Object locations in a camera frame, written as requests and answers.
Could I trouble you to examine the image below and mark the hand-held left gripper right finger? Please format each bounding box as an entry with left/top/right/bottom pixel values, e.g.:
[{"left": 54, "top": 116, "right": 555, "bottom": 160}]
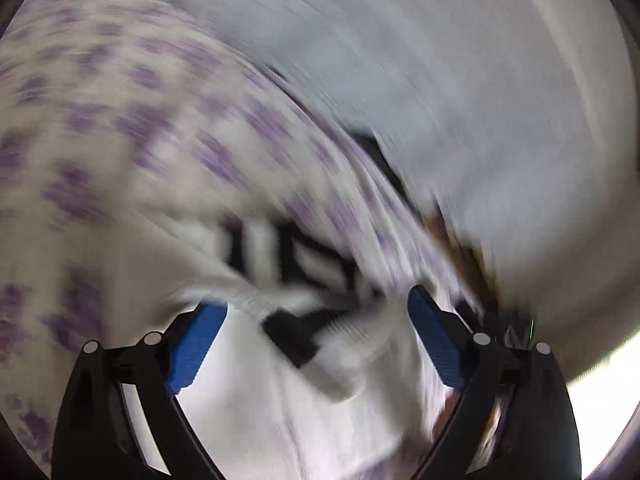
[{"left": 407, "top": 284, "right": 583, "bottom": 480}]

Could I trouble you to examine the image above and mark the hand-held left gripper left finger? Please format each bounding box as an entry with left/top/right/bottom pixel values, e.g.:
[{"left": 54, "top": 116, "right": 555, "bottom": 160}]
[{"left": 50, "top": 300, "right": 229, "bottom": 480}]

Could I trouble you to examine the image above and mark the white black-trimmed knit sweater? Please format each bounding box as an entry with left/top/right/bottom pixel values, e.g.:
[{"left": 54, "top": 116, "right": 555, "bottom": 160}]
[{"left": 115, "top": 200, "right": 451, "bottom": 480}]

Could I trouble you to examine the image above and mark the pile of brown clothes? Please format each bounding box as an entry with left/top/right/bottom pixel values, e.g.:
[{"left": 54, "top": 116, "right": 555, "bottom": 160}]
[{"left": 425, "top": 215, "right": 501, "bottom": 288}]

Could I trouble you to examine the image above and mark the dark cloth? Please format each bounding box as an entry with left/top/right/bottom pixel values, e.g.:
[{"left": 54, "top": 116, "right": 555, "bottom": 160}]
[{"left": 347, "top": 130, "right": 406, "bottom": 186}]

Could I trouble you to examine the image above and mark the purple floral bedsheet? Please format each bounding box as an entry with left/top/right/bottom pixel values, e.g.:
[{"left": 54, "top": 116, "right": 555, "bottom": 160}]
[{"left": 0, "top": 0, "right": 501, "bottom": 480}]

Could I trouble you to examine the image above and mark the white lace cover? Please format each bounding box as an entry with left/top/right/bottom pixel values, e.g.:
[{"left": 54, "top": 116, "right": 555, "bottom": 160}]
[{"left": 135, "top": 0, "right": 640, "bottom": 381}]

